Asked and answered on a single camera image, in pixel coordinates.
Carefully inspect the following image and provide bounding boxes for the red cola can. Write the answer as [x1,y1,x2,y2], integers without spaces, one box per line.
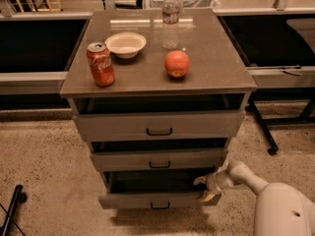
[87,42,115,87]

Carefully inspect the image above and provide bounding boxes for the black table leg frame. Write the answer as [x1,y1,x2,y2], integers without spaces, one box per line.
[248,96,315,155]

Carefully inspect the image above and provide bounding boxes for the grey bottom drawer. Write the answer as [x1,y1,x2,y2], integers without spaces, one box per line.
[98,168,221,209]

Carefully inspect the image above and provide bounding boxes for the white paper bowl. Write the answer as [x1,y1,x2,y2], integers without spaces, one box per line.
[105,32,147,59]

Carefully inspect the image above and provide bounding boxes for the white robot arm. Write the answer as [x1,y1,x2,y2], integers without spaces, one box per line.
[194,160,315,236]

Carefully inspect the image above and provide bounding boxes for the red apple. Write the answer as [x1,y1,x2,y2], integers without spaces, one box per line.
[164,50,190,78]

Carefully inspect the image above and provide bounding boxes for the black stand leg left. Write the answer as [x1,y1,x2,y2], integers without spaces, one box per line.
[0,184,28,236]

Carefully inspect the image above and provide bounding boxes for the grey middle drawer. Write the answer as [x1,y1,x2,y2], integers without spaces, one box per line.
[91,148,228,171]

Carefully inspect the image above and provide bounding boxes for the grey top drawer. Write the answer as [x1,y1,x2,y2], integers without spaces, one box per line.
[74,110,244,142]

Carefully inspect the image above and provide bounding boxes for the grey drawer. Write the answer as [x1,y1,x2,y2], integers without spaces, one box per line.
[91,148,228,171]
[74,110,244,142]
[98,168,221,209]

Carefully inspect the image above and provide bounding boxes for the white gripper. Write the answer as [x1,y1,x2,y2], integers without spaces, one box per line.
[193,171,236,203]

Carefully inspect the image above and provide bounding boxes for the grey drawer cabinet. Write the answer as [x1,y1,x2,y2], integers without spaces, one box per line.
[59,8,258,195]

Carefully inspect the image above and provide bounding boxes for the clear plastic water bottle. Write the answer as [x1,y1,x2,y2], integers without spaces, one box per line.
[162,0,180,50]

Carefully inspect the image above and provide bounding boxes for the white wire basket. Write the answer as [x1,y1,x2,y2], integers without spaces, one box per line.
[143,0,221,9]

